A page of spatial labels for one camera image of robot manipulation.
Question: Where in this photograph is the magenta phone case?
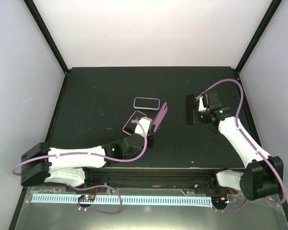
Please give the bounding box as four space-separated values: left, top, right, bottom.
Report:
152 102 168 133

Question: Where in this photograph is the black bare phone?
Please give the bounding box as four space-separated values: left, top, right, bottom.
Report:
186 95 198 125

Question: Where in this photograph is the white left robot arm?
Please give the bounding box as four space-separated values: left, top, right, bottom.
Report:
13 134 154 191

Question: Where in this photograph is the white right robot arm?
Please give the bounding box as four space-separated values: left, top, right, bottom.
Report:
186 91 284 201

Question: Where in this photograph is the phone in lavender case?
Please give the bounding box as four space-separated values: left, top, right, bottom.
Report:
133 97 160 111

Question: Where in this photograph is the right base circuit board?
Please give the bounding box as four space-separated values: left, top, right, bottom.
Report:
212 196 237 205

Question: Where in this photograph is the base circuit board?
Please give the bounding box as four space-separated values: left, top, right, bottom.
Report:
78 195 95 204
212 196 237 205

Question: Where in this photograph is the left base circuit board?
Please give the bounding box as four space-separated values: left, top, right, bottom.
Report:
78 195 95 204

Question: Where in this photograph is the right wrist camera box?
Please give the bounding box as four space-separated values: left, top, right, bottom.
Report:
195 95 206 113

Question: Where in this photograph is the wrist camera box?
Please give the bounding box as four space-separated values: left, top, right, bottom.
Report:
134 116 153 138
195 95 206 113

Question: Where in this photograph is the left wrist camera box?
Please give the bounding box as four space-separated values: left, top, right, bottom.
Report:
134 116 153 138

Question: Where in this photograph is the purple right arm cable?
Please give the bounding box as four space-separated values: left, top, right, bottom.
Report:
195 79 288 213

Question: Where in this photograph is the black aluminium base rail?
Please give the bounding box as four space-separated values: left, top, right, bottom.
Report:
67 167 231 192

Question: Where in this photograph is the white slotted cable duct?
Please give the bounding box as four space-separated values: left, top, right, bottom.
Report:
31 194 213 207

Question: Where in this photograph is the right black frame post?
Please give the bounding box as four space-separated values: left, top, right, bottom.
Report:
235 0 282 74

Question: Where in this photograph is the black frame post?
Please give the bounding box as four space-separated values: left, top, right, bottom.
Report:
235 0 282 74
24 0 69 74

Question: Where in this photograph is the left black frame post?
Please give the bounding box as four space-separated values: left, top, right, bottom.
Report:
24 0 69 74

